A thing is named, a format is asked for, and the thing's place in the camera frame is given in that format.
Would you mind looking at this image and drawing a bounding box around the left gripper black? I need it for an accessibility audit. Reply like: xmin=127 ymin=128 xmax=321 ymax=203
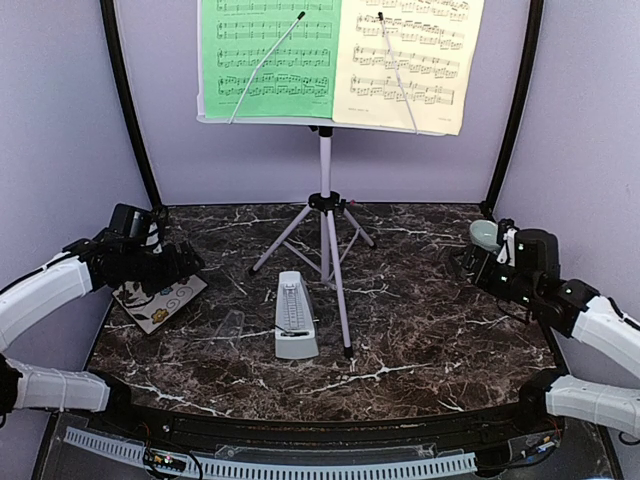
xmin=124 ymin=241 xmax=205 ymax=297

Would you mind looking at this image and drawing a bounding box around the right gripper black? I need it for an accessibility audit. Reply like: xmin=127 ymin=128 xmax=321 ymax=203
xmin=449 ymin=243 xmax=540 ymax=310

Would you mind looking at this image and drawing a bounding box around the clear metronome front cover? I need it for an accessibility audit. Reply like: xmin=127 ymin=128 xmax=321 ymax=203
xmin=202 ymin=310 xmax=245 ymax=357

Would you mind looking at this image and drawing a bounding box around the white metronome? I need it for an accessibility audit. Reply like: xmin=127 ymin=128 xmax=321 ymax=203
xmin=275 ymin=271 xmax=319 ymax=360

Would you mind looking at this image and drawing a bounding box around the white perforated music stand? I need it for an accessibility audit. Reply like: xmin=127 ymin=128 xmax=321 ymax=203
xmin=196 ymin=0 xmax=471 ymax=361

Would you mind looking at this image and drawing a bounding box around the green sheet music page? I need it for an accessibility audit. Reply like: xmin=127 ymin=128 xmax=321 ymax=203
xmin=197 ymin=0 xmax=342 ymax=122

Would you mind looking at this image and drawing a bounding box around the yellow sheet music page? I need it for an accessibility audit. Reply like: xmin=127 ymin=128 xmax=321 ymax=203
xmin=332 ymin=0 xmax=484 ymax=135

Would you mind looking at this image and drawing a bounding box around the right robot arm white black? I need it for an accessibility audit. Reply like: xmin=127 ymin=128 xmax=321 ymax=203
xmin=454 ymin=219 xmax=639 ymax=437

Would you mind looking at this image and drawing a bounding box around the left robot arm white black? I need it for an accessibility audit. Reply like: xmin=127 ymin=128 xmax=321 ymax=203
xmin=1 ymin=239 xmax=204 ymax=436

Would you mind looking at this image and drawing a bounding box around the pale green ceramic bowl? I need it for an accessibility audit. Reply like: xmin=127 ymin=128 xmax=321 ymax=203
xmin=469 ymin=220 xmax=501 ymax=253

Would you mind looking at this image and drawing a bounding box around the floral square ceramic plate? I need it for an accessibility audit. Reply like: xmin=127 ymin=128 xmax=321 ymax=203
xmin=112 ymin=275 xmax=208 ymax=335

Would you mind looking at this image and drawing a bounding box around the white slotted cable duct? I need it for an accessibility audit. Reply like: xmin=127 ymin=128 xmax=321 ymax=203
xmin=63 ymin=427 xmax=478 ymax=479

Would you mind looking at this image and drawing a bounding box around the left black frame post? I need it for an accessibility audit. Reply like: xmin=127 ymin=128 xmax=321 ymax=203
xmin=99 ymin=0 xmax=163 ymax=209

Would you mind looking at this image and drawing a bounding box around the black frame post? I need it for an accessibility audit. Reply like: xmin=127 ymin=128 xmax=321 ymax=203
xmin=99 ymin=0 xmax=163 ymax=209
xmin=480 ymin=0 xmax=545 ymax=220

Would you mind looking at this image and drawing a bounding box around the right black frame post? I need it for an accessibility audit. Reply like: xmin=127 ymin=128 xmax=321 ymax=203
xmin=480 ymin=0 xmax=545 ymax=220

